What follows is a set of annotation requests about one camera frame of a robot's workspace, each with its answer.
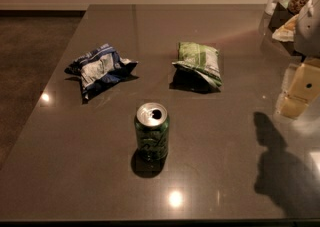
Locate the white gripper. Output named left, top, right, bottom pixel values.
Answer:
left=278, top=0, right=320, bottom=119

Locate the green soda can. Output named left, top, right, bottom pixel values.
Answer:
left=134, top=102, right=170, bottom=161

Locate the pale snack packet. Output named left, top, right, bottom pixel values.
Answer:
left=272, top=15, right=299, bottom=42

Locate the green chip bag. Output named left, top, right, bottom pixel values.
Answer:
left=172, top=42, right=222, bottom=88

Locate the blue chip bag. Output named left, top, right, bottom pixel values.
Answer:
left=65, top=44, right=138, bottom=100

